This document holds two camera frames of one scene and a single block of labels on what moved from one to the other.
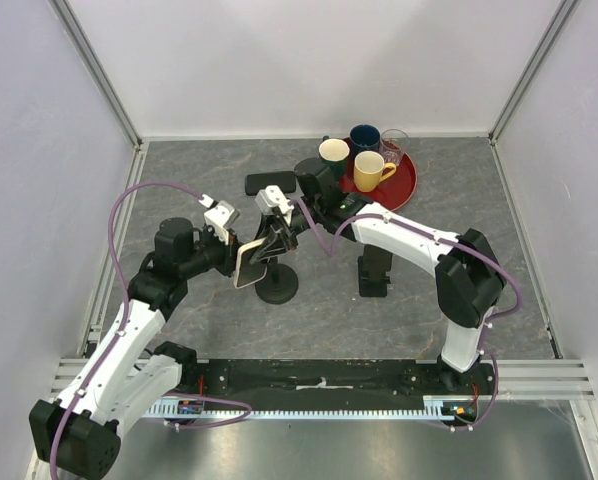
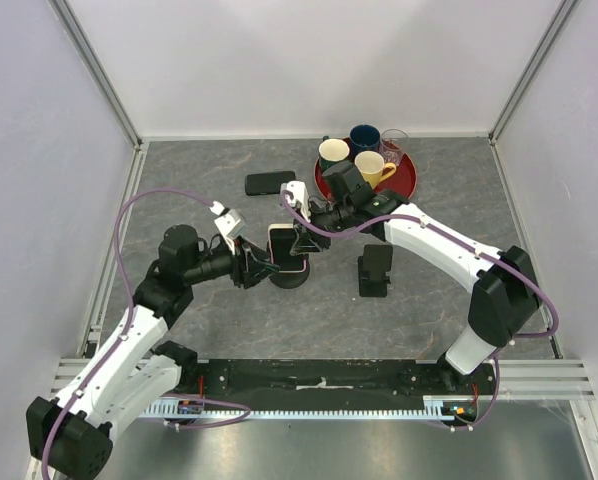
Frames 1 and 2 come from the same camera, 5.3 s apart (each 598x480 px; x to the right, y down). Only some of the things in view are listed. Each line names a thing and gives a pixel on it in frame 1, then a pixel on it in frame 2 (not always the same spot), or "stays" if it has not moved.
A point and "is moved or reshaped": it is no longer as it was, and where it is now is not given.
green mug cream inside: (334, 152) stays
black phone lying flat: (286, 180) stays
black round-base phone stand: (279, 285) is moved or reshaped
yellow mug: (370, 169) stays
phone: (248, 272) is moved or reshaped
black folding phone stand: (373, 266) stays
